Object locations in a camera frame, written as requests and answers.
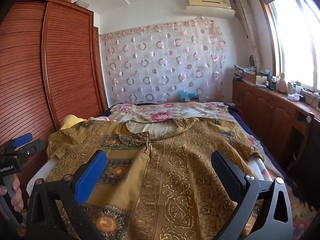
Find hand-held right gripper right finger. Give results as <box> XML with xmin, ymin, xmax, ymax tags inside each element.
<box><xmin>211</xmin><ymin>151</ymin><xmax>293</xmax><ymax>240</ymax></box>

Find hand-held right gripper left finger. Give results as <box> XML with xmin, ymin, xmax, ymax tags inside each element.
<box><xmin>25</xmin><ymin>150</ymin><xmax>108</xmax><ymax>240</ymax></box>

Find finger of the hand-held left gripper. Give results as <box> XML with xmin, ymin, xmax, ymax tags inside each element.
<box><xmin>12</xmin><ymin>133</ymin><xmax>33</xmax><ymax>149</ymax></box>
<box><xmin>23</xmin><ymin>139</ymin><xmax>46</xmax><ymax>156</ymax></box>

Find yellow-brown patterned shirt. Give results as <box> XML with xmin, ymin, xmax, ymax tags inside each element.
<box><xmin>46</xmin><ymin>117</ymin><xmax>266</xmax><ymax>240</ymax></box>

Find person's left hand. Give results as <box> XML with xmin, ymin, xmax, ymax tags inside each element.
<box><xmin>0</xmin><ymin>173</ymin><xmax>25</xmax><ymax>214</ymax></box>

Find white pink-flowered sheet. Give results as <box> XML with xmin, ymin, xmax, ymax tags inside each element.
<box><xmin>26</xmin><ymin>155</ymin><xmax>273</xmax><ymax>205</ymax></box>

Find yellow plush toy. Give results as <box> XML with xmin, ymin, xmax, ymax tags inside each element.
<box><xmin>59</xmin><ymin>114</ymin><xmax>87</xmax><ymax>131</ymax></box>

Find wooden sideboard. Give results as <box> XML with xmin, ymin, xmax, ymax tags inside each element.
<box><xmin>232</xmin><ymin>77</ymin><xmax>320</xmax><ymax>182</ymax></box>

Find dark wooden chair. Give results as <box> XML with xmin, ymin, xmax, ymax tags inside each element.
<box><xmin>285</xmin><ymin>112</ymin><xmax>320</xmax><ymax>205</ymax></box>

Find slatted wooden wardrobe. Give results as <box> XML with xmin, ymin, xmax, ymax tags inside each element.
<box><xmin>0</xmin><ymin>0</ymin><xmax>109</xmax><ymax>202</ymax></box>

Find light blue packet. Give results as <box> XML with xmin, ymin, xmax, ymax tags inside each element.
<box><xmin>178</xmin><ymin>89</ymin><xmax>200</xmax><ymax>103</ymax></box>

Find floral quilt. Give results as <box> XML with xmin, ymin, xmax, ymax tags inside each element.
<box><xmin>107</xmin><ymin>102</ymin><xmax>312</xmax><ymax>233</ymax></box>

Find cardboard box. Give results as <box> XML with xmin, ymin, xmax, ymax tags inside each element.
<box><xmin>244</xmin><ymin>71</ymin><xmax>266</xmax><ymax>85</ymax></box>

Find stack of papers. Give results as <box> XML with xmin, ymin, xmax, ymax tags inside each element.
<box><xmin>233</xmin><ymin>64</ymin><xmax>257</xmax><ymax>81</ymax></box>

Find pale pink jug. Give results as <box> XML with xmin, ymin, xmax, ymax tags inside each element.
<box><xmin>276</xmin><ymin>73</ymin><xmax>288</xmax><ymax>93</ymax></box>

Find circle-patterned sheer curtain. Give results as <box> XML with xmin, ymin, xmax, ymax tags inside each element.
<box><xmin>98</xmin><ymin>16</ymin><xmax>227</xmax><ymax>104</ymax></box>

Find window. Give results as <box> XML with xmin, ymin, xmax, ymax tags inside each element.
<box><xmin>257</xmin><ymin>0</ymin><xmax>320</xmax><ymax>98</ymax></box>

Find white window curtain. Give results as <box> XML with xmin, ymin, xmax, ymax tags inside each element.
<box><xmin>233</xmin><ymin>0</ymin><xmax>261</xmax><ymax>67</ymax></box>

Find wall air conditioner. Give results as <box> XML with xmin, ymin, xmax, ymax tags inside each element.
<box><xmin>186</xmin><ymin>0</ymin><xmax>236</xmax><ymax>19</ymax></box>

